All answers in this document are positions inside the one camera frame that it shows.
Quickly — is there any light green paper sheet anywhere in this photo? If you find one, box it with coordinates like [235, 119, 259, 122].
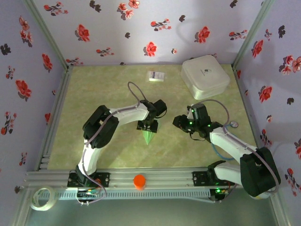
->
[142, 119, 161, 145]

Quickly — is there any small white printed packet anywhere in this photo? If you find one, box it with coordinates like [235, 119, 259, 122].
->
[148, 71, 166, 83]

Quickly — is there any white plastic lidded box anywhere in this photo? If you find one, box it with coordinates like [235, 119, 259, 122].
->
[181, 55, 231, 100]

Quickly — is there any orange round cap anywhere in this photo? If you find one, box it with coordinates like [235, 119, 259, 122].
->
[133, 174, 147, 191]

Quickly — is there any small controller circuit board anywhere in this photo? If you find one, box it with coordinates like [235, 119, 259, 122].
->
[210, 187, 230, 196]
[76, 189, 100, 199]

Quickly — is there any white yellow paper cup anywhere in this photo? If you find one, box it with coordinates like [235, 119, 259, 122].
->
[253, 191, 271, 201]

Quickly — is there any clear adhesive tape roll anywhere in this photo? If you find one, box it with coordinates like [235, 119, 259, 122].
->
[30, 186, 57, 212]

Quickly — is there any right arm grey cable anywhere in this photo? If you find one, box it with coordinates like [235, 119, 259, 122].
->
[199, 98, 282, 203]

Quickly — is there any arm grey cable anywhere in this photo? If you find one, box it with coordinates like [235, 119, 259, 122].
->
[199, 98, 282, 203]
[79, 81, 147, 206]

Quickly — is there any blue cable loop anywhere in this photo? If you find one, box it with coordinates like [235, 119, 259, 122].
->
[211, 124, 236, 161]

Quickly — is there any left arm grey cable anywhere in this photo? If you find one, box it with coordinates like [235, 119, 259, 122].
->
[79, 81, 147, 206]

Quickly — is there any wide aluminium base rail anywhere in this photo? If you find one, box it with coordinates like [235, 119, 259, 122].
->
[23, 167, 281, 188]

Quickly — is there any aluminium frame rail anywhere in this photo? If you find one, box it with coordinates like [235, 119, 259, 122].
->
[37, 65, 74, 170]
[231, 65, 265, 151]

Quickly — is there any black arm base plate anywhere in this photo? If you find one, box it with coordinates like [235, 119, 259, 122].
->
[192, 171, 236, 187]
[67, 172, 111, 188]

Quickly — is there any grey slotted cable duct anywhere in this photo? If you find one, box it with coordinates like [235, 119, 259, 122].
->
[56, 189, 211, 201]

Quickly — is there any aluminium frame post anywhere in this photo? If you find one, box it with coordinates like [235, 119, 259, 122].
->
[269, 195, 292, 226]
[11, 187, 33, 226]
[23, 0, 71, 69]
[232, 0, 276, 69]

